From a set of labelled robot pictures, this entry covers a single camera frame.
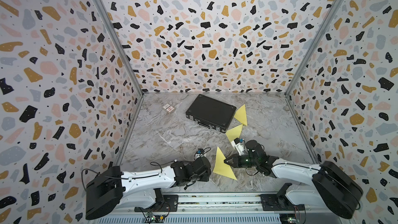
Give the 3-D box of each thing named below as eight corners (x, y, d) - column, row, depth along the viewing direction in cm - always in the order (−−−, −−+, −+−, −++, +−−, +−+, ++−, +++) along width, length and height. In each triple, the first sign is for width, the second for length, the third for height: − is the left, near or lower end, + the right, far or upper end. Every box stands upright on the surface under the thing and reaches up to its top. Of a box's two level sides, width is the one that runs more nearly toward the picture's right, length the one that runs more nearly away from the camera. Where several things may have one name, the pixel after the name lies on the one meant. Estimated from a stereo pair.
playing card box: (162, 109, 114) (161, 107, 112) (168, 104, 117) (167, 102, 115) (168, 114, 111) (168, 112, 109) (174, 109, 114) (174, 107, 112)
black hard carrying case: (185, 119, 108) (184, 114, 104) (199, 98, 121) (199, 93, 117) (224, 134, 100) (225, 130, 96) (235, 111, 113) (236, 106, 109)
